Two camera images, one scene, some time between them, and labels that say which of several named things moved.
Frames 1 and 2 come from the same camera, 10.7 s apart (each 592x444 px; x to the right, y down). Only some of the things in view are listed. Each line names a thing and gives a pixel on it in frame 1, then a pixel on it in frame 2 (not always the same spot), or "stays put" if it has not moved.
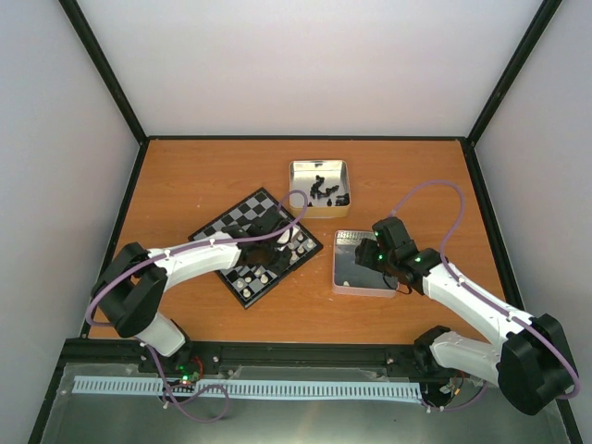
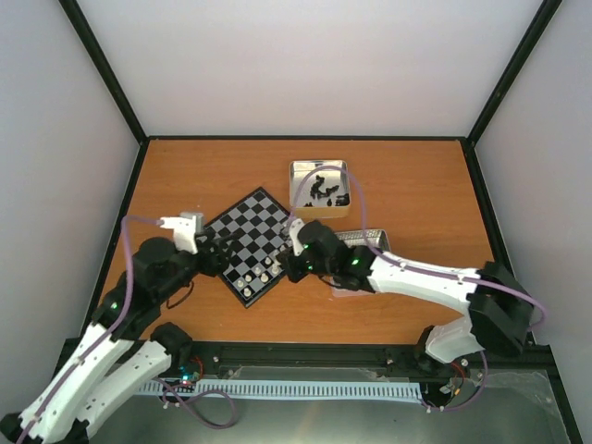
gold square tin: x=326 y=184 stays put
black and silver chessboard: x=249 y=284 stays put
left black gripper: x=279 y=266 -> x=215 y=266
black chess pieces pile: x=315 y=191 stays put
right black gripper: x=363 y=253 -> x=286 y=260
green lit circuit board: x=187 y=377 stays put
